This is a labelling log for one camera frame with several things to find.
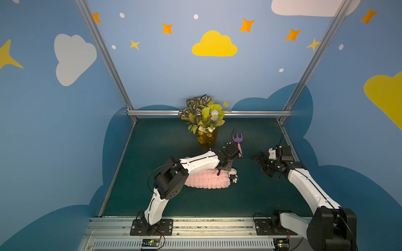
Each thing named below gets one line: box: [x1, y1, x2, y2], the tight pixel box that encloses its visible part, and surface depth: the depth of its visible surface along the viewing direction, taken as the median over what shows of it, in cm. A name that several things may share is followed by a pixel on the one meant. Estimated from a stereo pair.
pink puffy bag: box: [184, 168, 231, 189], surface depth 82 cm
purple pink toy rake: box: [232, 132, 243, 158], surface depth 109 cm
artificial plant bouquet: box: [177, 94, 230, 135], surface depth 96 cm
